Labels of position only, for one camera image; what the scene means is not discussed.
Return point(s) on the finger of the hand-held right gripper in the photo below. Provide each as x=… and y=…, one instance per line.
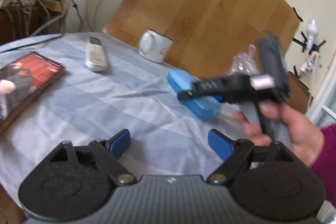
x=210, y=87

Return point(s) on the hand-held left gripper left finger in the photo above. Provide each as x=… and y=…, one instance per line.
x=121, y=140

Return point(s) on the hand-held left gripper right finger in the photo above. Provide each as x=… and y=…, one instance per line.
x=220, y=144

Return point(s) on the blue glasses case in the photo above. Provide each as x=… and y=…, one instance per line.
x=181, y=79

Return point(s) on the magenta sleeved right forearm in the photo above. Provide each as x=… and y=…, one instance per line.
x=328, y=161

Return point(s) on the person's right hand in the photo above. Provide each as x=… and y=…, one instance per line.
x=304, y=137

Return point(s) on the clear plastic bag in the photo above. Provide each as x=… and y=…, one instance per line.
x=244, y=64

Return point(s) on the white enamel mug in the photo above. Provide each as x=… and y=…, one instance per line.
x=157, y=48

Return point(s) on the silver remote control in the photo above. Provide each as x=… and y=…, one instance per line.
x=95, y=56

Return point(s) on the dark red book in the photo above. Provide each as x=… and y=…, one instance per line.
x=31, y=77

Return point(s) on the brown wooden side table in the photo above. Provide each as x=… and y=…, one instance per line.
x=15, y=22

